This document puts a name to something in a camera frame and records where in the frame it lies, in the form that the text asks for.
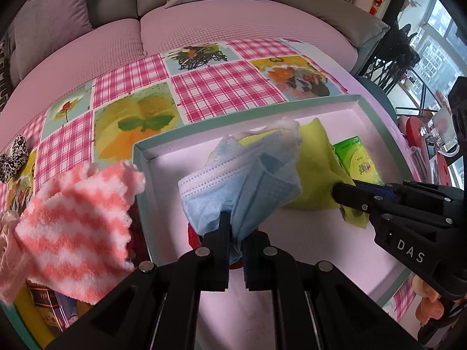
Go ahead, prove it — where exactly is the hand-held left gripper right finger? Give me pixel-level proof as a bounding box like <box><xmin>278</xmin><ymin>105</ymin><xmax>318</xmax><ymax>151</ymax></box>
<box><xmin>243</xmin><ymin>231</ymin><xmax>424</xmax><ymax>350</ymax></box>

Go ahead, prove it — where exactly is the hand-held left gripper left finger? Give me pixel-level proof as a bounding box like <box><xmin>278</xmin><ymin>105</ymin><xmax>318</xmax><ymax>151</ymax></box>
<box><xmin>46</xmin><ymin>213</ymin><xmax>234</xmax><ymax>350</ymax></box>

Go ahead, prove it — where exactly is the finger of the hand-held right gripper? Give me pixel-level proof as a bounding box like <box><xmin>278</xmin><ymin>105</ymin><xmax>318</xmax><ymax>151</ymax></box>
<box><xmin>352</xmin><ymin>179</ymin><xmax>463</xmax><ymax>212</ymax></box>
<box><xmin>331</xmin><ymin>182</ymin><xmax>456</xmax><ymax>229</ymax></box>

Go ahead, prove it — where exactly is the yellow cloth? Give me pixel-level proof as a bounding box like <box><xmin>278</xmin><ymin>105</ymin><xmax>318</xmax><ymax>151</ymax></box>
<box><xmin>237</xmin><ymin>117</ymin><xmax>369</xmax><ymax>230</ymax></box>

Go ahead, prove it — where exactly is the blue face mask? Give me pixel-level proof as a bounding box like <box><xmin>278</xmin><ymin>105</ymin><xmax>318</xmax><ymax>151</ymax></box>
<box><xmin>178</xmin><ymin>135</ymin><xmax>303</xmax><ymax>259</ymax></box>

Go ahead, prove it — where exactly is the teal shallow box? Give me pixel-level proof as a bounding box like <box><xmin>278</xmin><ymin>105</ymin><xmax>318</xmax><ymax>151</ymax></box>
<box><xmin>132</xmin><ymin>94</ymin><xmax>411</xmax><ymax>309</ymax></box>

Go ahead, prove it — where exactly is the pink white striped fluffy cloth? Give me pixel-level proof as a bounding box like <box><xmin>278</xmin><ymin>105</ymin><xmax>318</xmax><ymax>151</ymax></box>
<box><xmin>15</xmin><ymin>161</ymin><xmax>147</xmax><ymax>304</ymax></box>

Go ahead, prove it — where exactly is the leopard print scrunchie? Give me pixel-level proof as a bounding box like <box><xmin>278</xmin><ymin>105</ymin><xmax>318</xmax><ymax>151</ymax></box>
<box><xmin>0</xmin><ymin>135</ymin><xmax>29</xmax><ymax>183</ymax></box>

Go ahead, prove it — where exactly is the person's right hand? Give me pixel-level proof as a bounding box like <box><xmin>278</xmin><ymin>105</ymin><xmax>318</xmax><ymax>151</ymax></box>
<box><xmin>413</xmin><ymin>276</ymin><xmax>456</xmax><ymax>326</ymax></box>

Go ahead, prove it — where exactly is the red tape roll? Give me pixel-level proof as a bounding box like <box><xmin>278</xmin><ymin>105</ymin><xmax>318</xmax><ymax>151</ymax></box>
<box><xmin>187</xmin><ymin>222</ymin><xmax>245</xmax><ymax>268</ymax></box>

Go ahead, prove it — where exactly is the green tissue packet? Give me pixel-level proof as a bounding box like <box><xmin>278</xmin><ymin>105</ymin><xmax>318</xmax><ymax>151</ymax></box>
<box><xmin>334</xmin><ymin>136</ymin><xmax>385</xmax><ymax>186</ymax></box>

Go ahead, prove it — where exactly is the red plastic chair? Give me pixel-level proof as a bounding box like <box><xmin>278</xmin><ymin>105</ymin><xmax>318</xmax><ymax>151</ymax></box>
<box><xmin>398</xmin><ymin>116</ymin><xmax>456</xmax><ymax>186</ymax></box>

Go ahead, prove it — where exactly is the white gauze cloth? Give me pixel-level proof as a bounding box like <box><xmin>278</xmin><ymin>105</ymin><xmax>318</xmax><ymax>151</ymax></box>
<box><xmin>233</xmin><ymin>117</ymin><xmax>303</xmax><ymax>161</ymax></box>

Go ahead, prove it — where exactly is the black metal chair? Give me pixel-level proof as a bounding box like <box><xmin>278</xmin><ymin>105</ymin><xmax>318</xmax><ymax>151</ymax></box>
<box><xmin>359</xmin><ymin>22</ymin><xmax>422</xmax><ymax>95</ymax></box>

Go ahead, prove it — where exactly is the pale pink cloth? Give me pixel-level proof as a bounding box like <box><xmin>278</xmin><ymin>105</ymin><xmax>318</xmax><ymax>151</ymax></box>
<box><xmin>0</xmin><ymin>209</ymin><xmax>33</xmax><ymax>303</ymax></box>

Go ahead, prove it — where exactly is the black cream patterned pillow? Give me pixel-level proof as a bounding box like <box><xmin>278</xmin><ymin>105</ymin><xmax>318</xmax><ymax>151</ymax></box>
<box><xmin>0</xmin><ymin>29</ymin><xmax>13</xmax><ymax>113</ymax></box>

